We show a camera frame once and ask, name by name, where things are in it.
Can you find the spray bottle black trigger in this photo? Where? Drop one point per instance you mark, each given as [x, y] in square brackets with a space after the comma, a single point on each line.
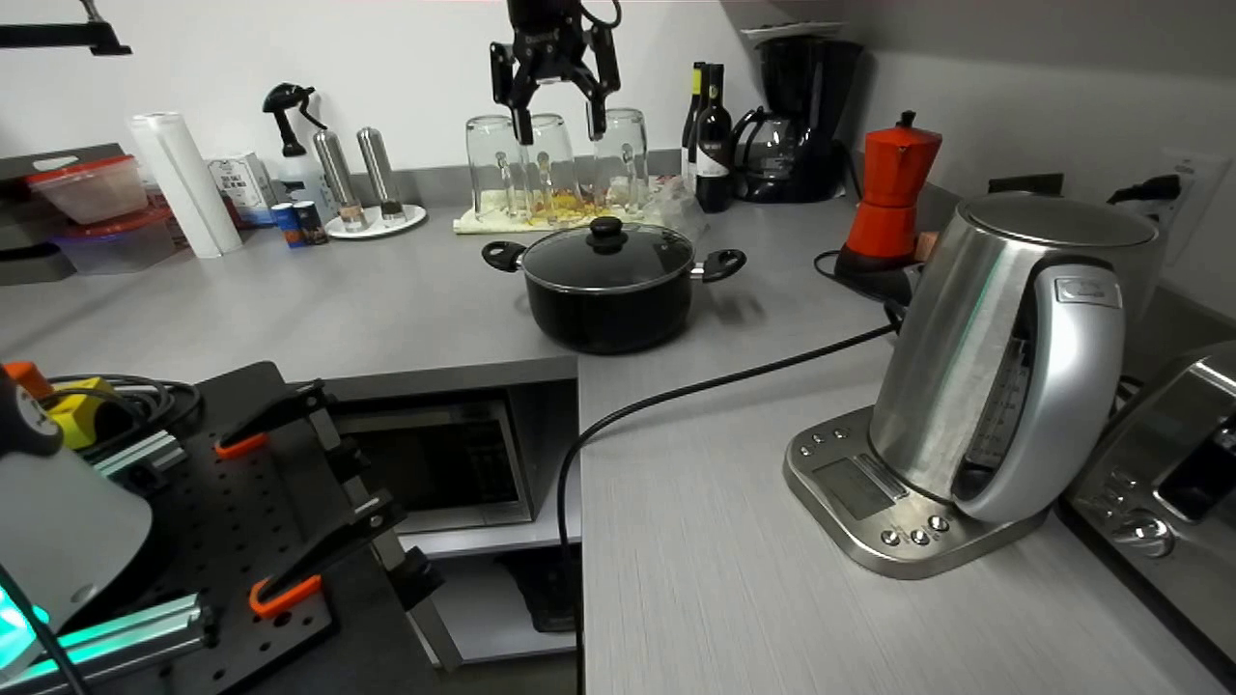
[294, 139]

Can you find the black pegboard cart top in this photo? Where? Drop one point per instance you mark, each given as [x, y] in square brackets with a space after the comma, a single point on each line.
[231, 567]

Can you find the black wall socket plate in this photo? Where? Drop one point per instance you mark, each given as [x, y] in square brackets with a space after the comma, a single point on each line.
[1026, 183]

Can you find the black drip coffee maker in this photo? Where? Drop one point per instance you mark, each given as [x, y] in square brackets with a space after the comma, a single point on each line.
[806, 118]

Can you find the small dark can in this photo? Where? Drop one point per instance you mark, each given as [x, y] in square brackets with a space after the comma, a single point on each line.
[300, 222]

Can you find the red moka pot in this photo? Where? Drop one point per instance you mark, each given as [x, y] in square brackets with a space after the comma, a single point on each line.
[891, 195]

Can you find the steel pepper shaker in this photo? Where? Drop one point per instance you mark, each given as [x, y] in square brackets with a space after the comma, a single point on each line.
[376, 166]

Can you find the grey robot base cover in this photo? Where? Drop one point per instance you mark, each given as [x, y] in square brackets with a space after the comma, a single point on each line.
[61, 526]

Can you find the white round plate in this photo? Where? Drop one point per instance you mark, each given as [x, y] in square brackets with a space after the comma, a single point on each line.
[379, 227]

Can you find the clear drinking glass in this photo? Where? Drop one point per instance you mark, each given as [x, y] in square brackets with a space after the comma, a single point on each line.
[548, 166]
[623, 161]
[489, 166]

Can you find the red lidded plastic container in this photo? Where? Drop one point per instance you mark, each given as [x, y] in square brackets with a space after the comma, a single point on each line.
[96, 195]

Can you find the steel kettle base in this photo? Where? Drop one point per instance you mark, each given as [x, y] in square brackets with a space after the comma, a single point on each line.
[851, 505]

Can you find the steel salt shaker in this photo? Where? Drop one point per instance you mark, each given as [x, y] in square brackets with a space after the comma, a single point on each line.
[334, 174]

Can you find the black cooking pot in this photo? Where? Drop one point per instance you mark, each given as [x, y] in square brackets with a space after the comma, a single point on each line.
[602, 321]

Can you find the stainless steel electric kettle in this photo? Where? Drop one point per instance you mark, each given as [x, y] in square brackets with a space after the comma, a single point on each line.
[978, 362]

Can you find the white paper towel roll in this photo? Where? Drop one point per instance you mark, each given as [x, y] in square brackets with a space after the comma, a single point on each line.
[188, 186]

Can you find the dark wine bottle yellow cap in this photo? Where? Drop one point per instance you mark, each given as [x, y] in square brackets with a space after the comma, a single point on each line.
[710, 139]

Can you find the aluminium extrusion bar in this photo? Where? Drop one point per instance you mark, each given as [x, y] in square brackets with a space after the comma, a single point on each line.
[117, 639]

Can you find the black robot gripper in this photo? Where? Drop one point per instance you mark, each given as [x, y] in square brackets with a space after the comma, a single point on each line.
[548, 40]

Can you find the glass pot lid black knob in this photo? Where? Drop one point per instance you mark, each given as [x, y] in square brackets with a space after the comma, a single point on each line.
[602, 251]

